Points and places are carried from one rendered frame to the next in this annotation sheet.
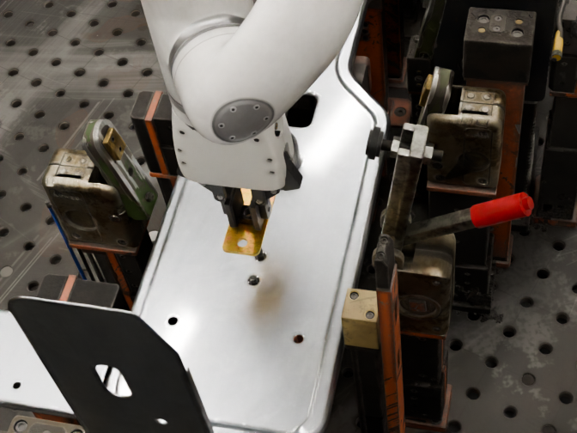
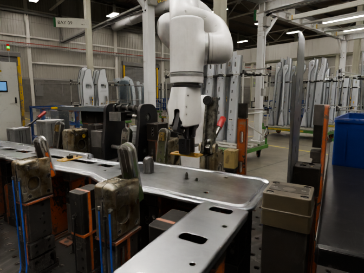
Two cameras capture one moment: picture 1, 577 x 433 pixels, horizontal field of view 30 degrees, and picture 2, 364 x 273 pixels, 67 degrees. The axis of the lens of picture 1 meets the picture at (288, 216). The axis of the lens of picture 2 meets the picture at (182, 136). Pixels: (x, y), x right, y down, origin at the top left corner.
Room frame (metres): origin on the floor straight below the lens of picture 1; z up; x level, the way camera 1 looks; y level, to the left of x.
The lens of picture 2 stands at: (0.55, 0.74, 1.22)
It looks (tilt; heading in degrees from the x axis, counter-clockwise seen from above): 9 degrees down; 278
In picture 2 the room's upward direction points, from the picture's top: straight up
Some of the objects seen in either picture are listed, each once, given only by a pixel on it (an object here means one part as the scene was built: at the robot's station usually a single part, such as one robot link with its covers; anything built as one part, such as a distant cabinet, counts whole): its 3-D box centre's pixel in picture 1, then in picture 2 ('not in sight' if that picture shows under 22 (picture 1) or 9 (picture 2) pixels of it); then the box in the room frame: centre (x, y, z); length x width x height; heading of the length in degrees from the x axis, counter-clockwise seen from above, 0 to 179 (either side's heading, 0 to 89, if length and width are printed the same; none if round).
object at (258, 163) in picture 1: (229, 133); (186, 104); (0.63, 0.04, 1.20); 0.10 x 0.07 x 0.11; 69
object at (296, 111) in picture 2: (138, 414); (296, 119); (0.39, 0.14, 1.17); 0.12 x 0.01 x 0.34; 69
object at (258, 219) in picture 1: (269, 199); (190, 139); (0.62, 0.02, 1.10); 0.03 x 0.03 x 0.07; 69
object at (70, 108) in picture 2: not in sight; (93, 108); (1.16, -0.53, 1.16); 0.37 x 0.14 x 0.02; 159
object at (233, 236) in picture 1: (249, 216); (186, 152); (0.63, 0.04, 1.07); 0.08 x 0.04 x 0.01; 159
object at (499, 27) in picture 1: (491, 152); (157, 177); (0.78, -0.25, 0.91); 0.07 x 0.05 x 0.42; 69
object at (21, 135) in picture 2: not in sight; (21, 162); (1.56, -0.50, 0.88); 0.11 x 0.10 x 0.36; 69
